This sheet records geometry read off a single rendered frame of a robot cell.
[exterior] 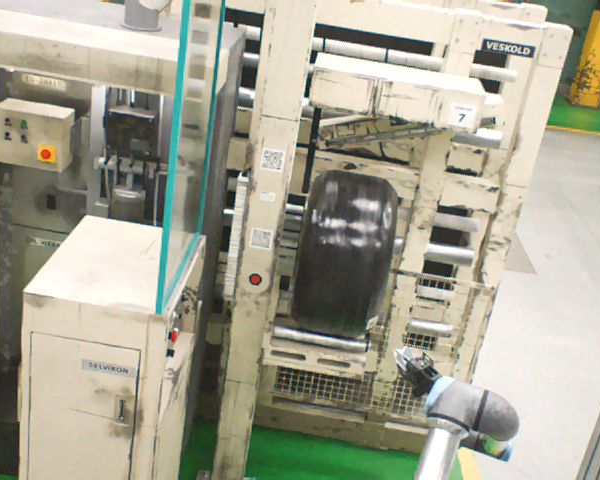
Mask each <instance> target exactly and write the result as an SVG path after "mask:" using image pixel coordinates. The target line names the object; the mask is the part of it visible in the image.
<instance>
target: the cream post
mask: <svg viewBox="0 0 600 480"><path fill-rule="evenodd" d="M318 2H319V0H275V2H274V10H273V17H272V24H271V32H270V39H269V47H268V54H267V61H266V69H265V76H264V84H263V91H262V98H261V106H260V113H259V119H258V127H257V134H256V142H255V149H254V156H253V164H252V172H251V179H250V186H249V193H248V201H247V208H246V215H245V223H244V230H243V238H242V246H241V253H240V259H239V266H238V274H237V281H236V288H235V297H234V305H233V311H232V318H231V325H230V333H229V340H228V347H227V355H226V362H225V370H224V377H223V384H222V392H221V399H220V407H219V414H218V421H217V429H216V436H215V444H214V451H213V459H212V466H211V473H210V480H243V478H244V472H245V465H246V459H247V452H248V446H249V440H250V433H251V427H252V421H253V414H254V408H255V401H256V395H257V389H258V382H259V376H260V370H261V363H262V357H263V350H264V348H261V342H262V336H263V329H264V324H265V320H266V315H267V311H268V309H269V307H270V302H271V298H272V293H273V287H274V280H275V274H276V267H277V261H278V256H279V249H280V243H281V237H282V230H283V224H284V217H285V211H286V205H287V198H288V192H289V186H290V179H291V173H292V166H293V160H294V154H295V147H296V141H297V135H298V128H299V122H300V115H301V110H302V104H303V97H304V91H305V85H306V78H307V72H308V65H309V59H310V53H311V46H312V40H313V34H314V27H315V21H316V14H317V8H318ZM263 147H264V148H270V149H276V150H282V151H285V157H284V164H283V170H282V172H276V171H270V170H264V169H260V164H261V157H262V150H263ZM260 191H264V192H269V193H275V198H274V202H273V201H267V200H261V199H259V198H260ZM251 228H257V229H263V230H269V231H273V236H272V243H271V249H270V251H268V250H263V249H257V248H251V247H249V243H250V236H251ZM253 275H257V276H258V277H259V282H258V283H253V282H252V281H251V277H252V276H253Z"/></svg>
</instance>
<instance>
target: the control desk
mask: <svg viewBox="0 0 600 480"><path fill-rule="evenodd" d="M162 232H163V229H162V228H156V227H150V226H145V225H139V224H133V223H127V222H122V221H116V220H110V219H104V218H98V217H93V216H86V217H85V218H84V219H83V220H82V222H81V223H80V224H79V225H78V226H77V228H76V229H75V230H74V231H73V232H72V234H71V235H70V236H69V237H68V238H67V240H66V241H65V242H64V243H63V244H62V246H61V247H60V248H59V249H58V250H57V252H56V253H55V254H54V255H53V256H52V258H51V259H50V260H49V261H48V262H47V264H46V265H45V266H44V267H43V268H42V270H41V271H40V272H39V273H38V274H37V276H36V277H35V278H34V279H33V280H32V282H31V283H30V284H29V285H28V286H27V288H26V289H25V290H24V291H23V312H22V332H21V403H20V476H19V480H177V479H178V471H179V462H180V453H181V444H182V436H183V427H184V418H185V410H186V401H187V392H188V384H189V375H190V370H191V366H192V357H193V349H194V340H195V331H196V324H197V315H198V306H199V298H200V289H201V280H202V271H203V263H204V255H205V246H206V238H207V237H206V236H202V235H200V237H199V239H198V241H197V243H196V245H195V247H194V249H193V251H192V253H191V255H190V258H189V259H188V261H187V263H186V265H185V267H184V269H183V271H182V273H181V275H180V277H179V280H178V282H177V284H176V286H175V288H174V290H173V292H172V294H171V296H170V298H169V300H168V303H167V305H166V307H165V309H164V311H163V313H162V314H158V313H155V309H156V298H157V287H158V275H159V264H160V254H161V243H162Z"/></svg>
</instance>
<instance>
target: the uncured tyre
mask: <svg viewBox="0 0 600 480"><path fill-rule="evenodd" d="M396 225H397V192H396V191H395V189H394V188H393V187H392V186H391V184H390V183H389V182H388V181H387V180H386V179H384V178H382V177H378V176H372V175H366V174H361V173H355V172H349V171H343V170H337V169H332V170H326V171H325V172H323V173H321V174H320V175H318V176H317V177H315V180H314V182H313V185H312V188H311V190H310V194H309V199H308V205H307V210H306V216H305V221H304V227H303V232H302V238H301V244H300V250H299V255H298V260H297V266H296V272H295V278H294V284H293V290H292V297H291V316H292V317H293V318H294V320H295V321H296V322H297V324H298V325H299V326H300V327H302V328H304V329H306V330H311V331H316V332H322V333H328V334H333V335H339V336H345V337H350V338H357V337H362V336H364V335H365V334H367V333H369V332H370V331H372V330H373V329H374V328H375V326H376V325H375V326H373V327H371V328H369V329H368V330H366V329H367V325H368V322H369V320H371V319H373V318H374V317H376V316H378V315H380V312H381V309H382V306H383V302H384V299H385V295H386V286H387V282H388V277H389V272H390V266H391V261H392V256H393V249H394V242H395V234H396Z"/></svg>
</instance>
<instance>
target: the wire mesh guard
mask: <svg viewBox="0 0 600 480"><path fill-rule="evenodd" d="M389 273H392V276H393V273H394V274H400V275H406V276H407V278H408V276H412V277H417V278H422V280H423V279H429V283H430V280H435V281H437V282H438V281H441V282H444V284H445V282H446V283H452V284H458V285H459V286H460V285H464V286H466V289H467V286H469V287H474V288H481V291H482V289H487V290H491V292H490V296H489V297H488V299H487V304H486V305H482V306H486V307H485V311H484V314H483V318H480V319H482V322H481V325H480V324H476V325H480V329H479V331H478V336H477V337H475V338H477V339H476V343H472V344H475V347H474V349H470V350H473V354H472V355H467V356H472V357H471V361H465V362H470V364H469V367H470V368H469V367H464V368H469V371H468V375H467V379H462V380H466V383H469V384H470V382H471V379H472V375H473V372H474V368H475V365H476V364H475V361H476V358H477V354H478V351H479V347H480V344H481V340H482V337H483V333H484V330H485V326H486V323H487V319H488V316H489V312H490V308H491V305H492V301H493V298H494V294H495V291H496V288H497V287H496V285H490V284H485V283H479V282H473V281H467V280H461V279H456V278H450V277H444V276H438V275H433V274H427V273H421V272H415V271H409V270H404V269H398V268H392V267H390V272H389ZM437 282H436V286H437ZM452 284H451V287H452ZM436 286H435V290H434V294H435V291H439V290H436ZM434 294H433V296H430V297H433V298H434V297H435V296H434ZM433 298H432V302H433ZM432 302H431V306H432V304H436V303H432ZM266 388H268V390H266V389H264V391H261V390H258V389H257V393H258V394H263V395H269V396H275V397H280V398H286V399H292V400H297V401H303V402H309V403H315V404H320V405H326V406H332V407H337V408H343V409H349V410H354V411H360V412H366V413H371V414H377V415H383V416H388V417H394V418H400V419H406V420H411V421H417V422H423V423H427V422H426V419H427V418H426V417H419V416H414V415H408V414H406V412H407V411H403V412H405V414H402V413H399V411H401V410H397V411H398V413H397V412H392V410H395V409H391V411H385V409H384V410H380V409H378V408H377V409H374V408H368V407H363V406H357V405H358V404H361V403H358V402H357V405H351V403H355V402H350V401H346V402H350V404H345V403H344V400H345V396H349V395H346V392H345V396H344V400H340V401H343V403H340V402H337V401H336V402H334V401H330V400H329V401H328V400H323V399H317V397H321V396H317V394H316V395H312V396H316V398H311V397H310V394H306V395H309V397H306V396H303V394H304V393H300V394H302V396H300V395H296V393H298V392H297V388H296V392H294V393H295V395H294V394H289V393H283V392H277V391H276V387H275V388H272V389H275V391H271V390H269V388H270V387H266Z"/></svg>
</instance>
